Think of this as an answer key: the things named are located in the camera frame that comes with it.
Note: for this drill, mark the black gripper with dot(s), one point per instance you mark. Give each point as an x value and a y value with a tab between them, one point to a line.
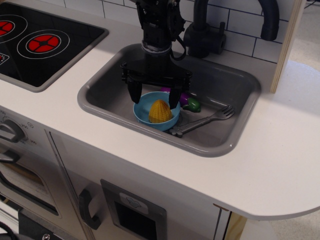
156	70

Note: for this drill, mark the yellow toy corn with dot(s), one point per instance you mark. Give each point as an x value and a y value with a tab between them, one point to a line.
160	112

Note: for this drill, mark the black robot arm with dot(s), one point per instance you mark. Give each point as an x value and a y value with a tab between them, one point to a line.
162	24

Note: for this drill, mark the grey plastic sink basin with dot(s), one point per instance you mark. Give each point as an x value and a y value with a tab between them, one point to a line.
215	86

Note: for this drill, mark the purple toy eggplant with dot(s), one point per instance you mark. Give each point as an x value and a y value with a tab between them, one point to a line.
187	102

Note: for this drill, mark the dark grey toy faucet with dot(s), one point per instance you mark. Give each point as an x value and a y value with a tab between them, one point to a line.
201	41

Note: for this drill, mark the grey toy fork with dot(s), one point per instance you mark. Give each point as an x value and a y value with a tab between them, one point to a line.
221	115

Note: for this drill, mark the black toy stovetop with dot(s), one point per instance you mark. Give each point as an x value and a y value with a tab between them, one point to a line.
36	48

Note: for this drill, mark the grey dispenser panel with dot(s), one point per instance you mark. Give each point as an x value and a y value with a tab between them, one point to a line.
134	214

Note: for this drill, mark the grey oven knob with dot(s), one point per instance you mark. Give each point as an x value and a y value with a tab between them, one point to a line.
11	132

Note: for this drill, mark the grey oven door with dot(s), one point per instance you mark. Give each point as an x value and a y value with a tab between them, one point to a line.
25	183

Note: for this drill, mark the grey cabinet door handle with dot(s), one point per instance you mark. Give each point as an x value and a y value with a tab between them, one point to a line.
84	200

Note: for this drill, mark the wooden side post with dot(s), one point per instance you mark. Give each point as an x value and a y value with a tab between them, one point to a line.
292	28

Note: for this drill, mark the grey oven door handle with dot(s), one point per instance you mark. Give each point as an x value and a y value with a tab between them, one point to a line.
9	157

